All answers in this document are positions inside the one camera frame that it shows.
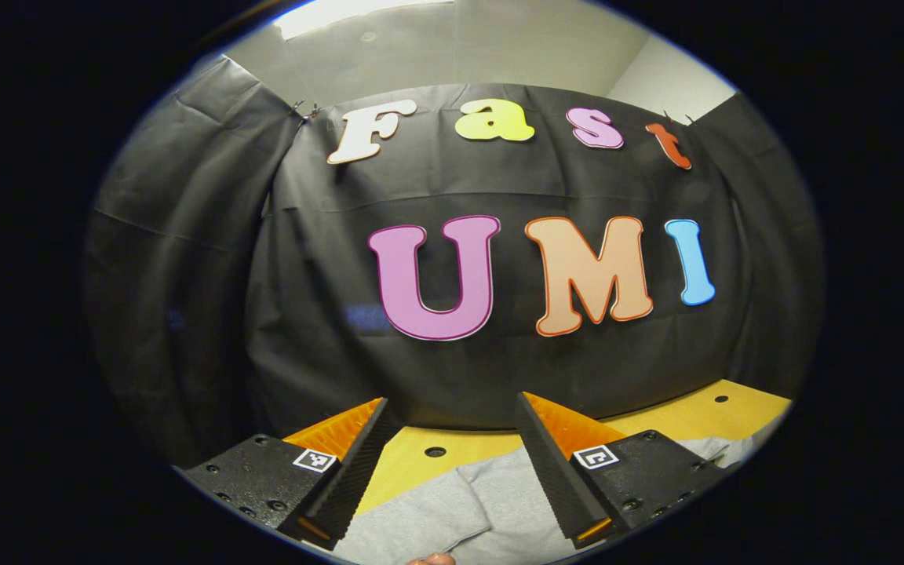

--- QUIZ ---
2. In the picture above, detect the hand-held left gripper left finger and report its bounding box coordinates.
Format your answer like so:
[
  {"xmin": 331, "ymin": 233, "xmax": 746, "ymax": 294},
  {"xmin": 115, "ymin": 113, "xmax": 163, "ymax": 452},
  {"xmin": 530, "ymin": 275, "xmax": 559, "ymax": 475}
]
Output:
[{"xmin": 176, "ymin": 397, "xmax": 392, "ymax": 550}]

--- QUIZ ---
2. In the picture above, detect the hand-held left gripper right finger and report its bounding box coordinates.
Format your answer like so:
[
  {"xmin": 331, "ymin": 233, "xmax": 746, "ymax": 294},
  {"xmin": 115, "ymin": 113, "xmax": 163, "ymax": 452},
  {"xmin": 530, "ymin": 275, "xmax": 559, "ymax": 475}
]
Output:
[{"xmin": 515, "ymin": 392, "xmax": 737, "ymax": 549}]

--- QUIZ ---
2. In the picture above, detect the grey sweatshirt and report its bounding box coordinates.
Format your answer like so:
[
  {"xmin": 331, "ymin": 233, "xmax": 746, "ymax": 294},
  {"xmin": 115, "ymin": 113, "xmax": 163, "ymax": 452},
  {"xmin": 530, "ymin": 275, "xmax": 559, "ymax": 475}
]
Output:
[{"xmin": 334, "ymin": 428, "xmax": 771, "ymax": 565}]

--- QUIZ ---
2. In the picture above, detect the black backdrop cloth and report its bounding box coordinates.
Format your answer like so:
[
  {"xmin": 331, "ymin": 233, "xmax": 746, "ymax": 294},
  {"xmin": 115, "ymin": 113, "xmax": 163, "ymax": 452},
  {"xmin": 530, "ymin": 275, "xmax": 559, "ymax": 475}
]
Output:
[{"xmin": 83, "ymin": 53, "xmax": 826, "ymax": 464}]

